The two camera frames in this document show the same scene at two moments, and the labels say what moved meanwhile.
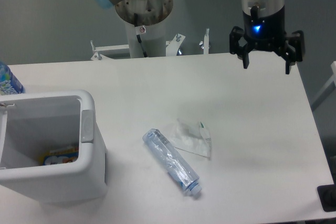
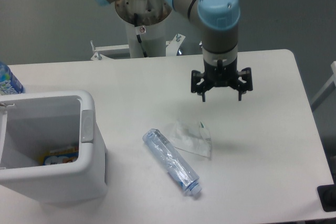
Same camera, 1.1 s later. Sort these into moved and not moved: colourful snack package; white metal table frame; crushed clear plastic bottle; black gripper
Moved: black gripper
Not moved: colourful snack package; crushed clear plastic bottle; white metal table frame
